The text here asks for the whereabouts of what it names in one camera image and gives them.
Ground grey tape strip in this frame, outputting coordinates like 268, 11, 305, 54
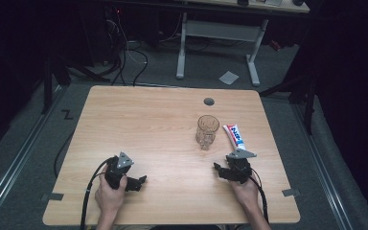
40, 192, 65, 202
281, 188, 301, 197

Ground small red object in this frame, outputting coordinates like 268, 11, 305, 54
268, 39, 283, 53

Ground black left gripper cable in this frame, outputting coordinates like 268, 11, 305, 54
79, 156, 115, 230

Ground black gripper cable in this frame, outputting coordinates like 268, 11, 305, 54
248, 167, 270, 225
79, 156, 115, 230

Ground clear glass cup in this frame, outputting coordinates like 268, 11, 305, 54
195, 114, 221, 151

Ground thin black floor cable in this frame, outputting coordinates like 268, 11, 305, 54
53, 128, 77, 179

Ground black metal stand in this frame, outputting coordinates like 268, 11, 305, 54
40, 53, 110, 115
258, 71, 318, 136

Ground grey paper sheet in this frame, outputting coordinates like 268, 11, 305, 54
218, 70, 241, 86

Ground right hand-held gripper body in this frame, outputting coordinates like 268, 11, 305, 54
224, 148, 258, 185

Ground white toothpaste tube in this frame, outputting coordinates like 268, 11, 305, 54
222, 124, 247, 151

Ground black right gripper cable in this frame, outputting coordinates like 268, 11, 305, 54
248, 167, 270, 225

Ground person's right hand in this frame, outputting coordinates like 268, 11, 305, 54
228, 176, 261, 209

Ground metal floor rail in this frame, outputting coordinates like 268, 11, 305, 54
0, 85, 65, 230
290, 103, 355, 230

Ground black floor cables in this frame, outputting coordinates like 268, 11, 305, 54
103, 6, 150, 87

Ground person's left hand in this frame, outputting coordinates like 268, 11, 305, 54
94, 173, 129, 216

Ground desk with white legs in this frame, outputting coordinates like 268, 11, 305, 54
175, 0, 311, 87

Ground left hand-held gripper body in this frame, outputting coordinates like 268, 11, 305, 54
103, 151, 135, 192

